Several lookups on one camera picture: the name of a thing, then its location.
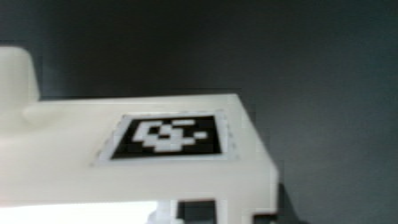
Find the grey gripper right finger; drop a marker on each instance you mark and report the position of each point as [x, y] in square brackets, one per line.
[264, 219]

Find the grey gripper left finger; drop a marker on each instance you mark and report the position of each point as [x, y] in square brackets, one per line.
[197, 212]

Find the white drawer tray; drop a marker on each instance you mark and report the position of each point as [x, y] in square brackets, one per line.
[106, 158]

